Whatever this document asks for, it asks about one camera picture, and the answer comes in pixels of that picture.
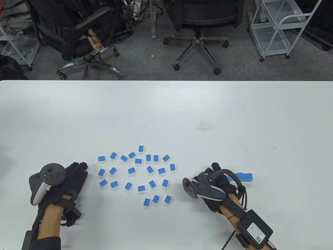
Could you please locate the person's right forearm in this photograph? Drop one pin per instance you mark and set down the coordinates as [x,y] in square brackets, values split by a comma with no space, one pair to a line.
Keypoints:
[229,208]

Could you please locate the person's left hand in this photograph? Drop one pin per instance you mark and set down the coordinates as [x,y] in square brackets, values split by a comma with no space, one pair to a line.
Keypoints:
[72,182]

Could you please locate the black mesh office chair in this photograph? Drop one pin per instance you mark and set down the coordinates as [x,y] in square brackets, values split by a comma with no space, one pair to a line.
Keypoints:
[205,15]

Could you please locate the grey crumpled cloth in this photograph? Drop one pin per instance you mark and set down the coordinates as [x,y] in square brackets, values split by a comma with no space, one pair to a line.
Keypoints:
[11,19]

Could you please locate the white metal cart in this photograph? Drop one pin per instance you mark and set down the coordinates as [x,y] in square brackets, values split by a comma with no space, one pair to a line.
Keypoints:
[270,43]

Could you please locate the blue mahjong tiles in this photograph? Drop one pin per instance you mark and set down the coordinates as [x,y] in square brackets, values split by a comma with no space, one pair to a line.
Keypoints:
[161,170]

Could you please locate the plain black forearm box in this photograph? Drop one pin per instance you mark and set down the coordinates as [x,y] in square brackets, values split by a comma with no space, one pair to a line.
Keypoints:
[26,241]

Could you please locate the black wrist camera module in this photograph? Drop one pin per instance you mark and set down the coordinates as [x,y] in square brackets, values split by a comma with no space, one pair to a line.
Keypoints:
[212,205]
[71,211]

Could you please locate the person's left forearm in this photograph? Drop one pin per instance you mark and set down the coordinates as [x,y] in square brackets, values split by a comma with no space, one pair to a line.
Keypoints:
[50,221]

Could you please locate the black bag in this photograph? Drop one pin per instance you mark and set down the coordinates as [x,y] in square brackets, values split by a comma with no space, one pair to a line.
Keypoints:
[10,69]

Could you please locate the white metal rack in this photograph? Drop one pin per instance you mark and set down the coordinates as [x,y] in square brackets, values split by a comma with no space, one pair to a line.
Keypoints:
[24,56]

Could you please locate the black flat case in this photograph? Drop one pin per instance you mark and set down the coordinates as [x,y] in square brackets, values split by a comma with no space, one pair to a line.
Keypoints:
[321,33]

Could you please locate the black chair with chrome base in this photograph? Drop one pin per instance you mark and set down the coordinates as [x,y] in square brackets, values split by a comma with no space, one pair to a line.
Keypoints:
[78,33]

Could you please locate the blue mahjong tile wall row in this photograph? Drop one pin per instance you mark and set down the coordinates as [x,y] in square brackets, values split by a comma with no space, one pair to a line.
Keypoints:
[245,177]

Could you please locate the person's right hand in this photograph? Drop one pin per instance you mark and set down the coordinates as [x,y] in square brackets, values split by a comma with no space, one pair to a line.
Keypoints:
[229,186]

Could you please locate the colourful snack packet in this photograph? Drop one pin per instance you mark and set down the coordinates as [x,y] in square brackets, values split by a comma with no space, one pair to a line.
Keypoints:
[95,41]

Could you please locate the black box with white label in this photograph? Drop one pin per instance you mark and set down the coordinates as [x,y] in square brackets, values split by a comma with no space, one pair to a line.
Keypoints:
[256,229]

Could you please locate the white desk leg post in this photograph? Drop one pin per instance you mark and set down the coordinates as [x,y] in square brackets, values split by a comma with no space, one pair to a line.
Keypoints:
[154,20]

